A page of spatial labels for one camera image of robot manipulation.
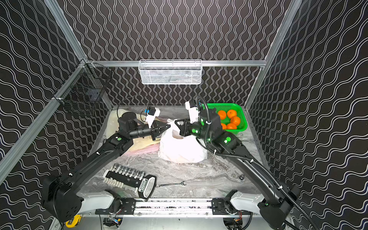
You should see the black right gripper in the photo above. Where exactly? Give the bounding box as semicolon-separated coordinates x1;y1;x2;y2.
175;118;213;145

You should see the white plastic bag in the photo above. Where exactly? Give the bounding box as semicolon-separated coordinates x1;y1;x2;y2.
158;119;208;163

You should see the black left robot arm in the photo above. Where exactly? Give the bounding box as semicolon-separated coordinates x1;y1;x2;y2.
41;112;170;223

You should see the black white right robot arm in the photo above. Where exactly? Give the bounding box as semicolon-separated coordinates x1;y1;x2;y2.
175;96;318;230

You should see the pink plastic bag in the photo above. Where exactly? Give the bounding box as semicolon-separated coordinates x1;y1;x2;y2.
123;116;180;157

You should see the orange centre left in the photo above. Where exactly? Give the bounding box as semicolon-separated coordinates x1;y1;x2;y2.
218;110;227;120

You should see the green plastic basket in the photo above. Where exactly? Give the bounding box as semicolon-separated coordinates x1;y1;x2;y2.
208;103;248;134

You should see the orange front centre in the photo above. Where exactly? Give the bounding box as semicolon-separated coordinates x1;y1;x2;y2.
226;123;237;130

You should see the yellow plastic bag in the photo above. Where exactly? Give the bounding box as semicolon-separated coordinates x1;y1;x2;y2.
104;108;160;155

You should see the orange middle back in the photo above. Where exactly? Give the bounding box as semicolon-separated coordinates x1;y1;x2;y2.
227;109;237;119

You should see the orange front right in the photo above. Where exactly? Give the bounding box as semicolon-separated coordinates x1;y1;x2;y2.
231;116;241;126

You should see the steel combination wrench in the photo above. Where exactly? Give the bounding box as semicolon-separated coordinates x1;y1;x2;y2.
156;181;186;188

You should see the socket set holder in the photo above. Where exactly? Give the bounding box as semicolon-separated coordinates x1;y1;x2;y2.
103;163;157;200

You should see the yellow tape measure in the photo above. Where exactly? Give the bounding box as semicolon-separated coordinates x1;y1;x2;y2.
65;215;82;228

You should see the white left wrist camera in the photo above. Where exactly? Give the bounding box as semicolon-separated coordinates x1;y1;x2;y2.
145;106;161;128

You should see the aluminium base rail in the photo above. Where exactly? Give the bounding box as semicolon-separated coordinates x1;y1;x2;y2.
48;197;297;230

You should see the black wire basket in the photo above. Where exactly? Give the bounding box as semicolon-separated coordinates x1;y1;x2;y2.
56;61;113;117

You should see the aluminium corner post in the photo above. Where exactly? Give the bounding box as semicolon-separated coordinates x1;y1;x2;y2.
245;0;302;110

